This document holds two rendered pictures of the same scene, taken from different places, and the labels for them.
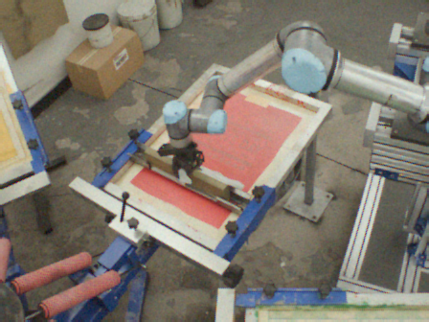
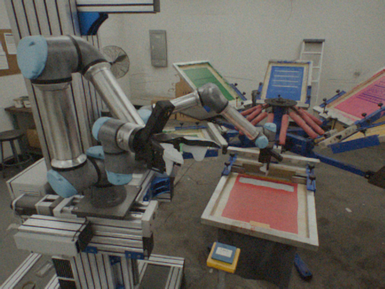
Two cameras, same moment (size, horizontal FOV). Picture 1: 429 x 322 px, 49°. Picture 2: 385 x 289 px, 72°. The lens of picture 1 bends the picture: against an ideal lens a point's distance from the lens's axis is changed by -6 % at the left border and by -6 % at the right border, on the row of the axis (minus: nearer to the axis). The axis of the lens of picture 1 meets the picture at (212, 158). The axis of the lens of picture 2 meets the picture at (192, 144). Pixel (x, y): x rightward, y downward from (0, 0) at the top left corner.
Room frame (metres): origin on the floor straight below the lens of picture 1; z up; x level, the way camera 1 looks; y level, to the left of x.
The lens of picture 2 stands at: (2.43, -1.00, 1.92)
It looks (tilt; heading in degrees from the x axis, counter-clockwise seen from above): 24 degrees down; 158
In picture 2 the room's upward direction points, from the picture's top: straight up
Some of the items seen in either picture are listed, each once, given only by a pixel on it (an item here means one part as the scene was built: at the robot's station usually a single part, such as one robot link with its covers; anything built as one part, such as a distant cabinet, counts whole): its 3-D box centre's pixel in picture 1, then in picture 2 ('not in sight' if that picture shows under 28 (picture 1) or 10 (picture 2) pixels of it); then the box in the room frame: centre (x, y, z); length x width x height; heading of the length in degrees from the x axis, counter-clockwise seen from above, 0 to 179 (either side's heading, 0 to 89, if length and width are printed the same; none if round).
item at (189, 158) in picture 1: (186, 153); (265, 153); (1.13, 0.08, 1.15); 0.09 x 0.08 x 0.12; 47
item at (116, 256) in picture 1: (122, 249); not in sight; (0.89, 0.35, 1.02); 0.17 x 0.06 x 0.05; 137
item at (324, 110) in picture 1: (218, 146); (263, 192); (1.30, -0.03, 0.97); 0.79 x 0.58 x 0.04; 137
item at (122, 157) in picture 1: (124, 160); (309, 181); (1.31, 0.33, 0.97); 0.30 x 0.05 x 0.07; 137
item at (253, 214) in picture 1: (246, 221); (229, 167); (0.93, -0.08, 0.97); 0.30 x 0.05 x 0.07; 137
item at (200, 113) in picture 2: not in sight; (226, 124); (-0.12, 0.48, 0.91); 1.34 x 0.40 x 0.08; 17
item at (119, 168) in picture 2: not in sight; (122, 161); (1.70, -0.92, 1.56); 0.11 x 0.08 x 0.11; 123
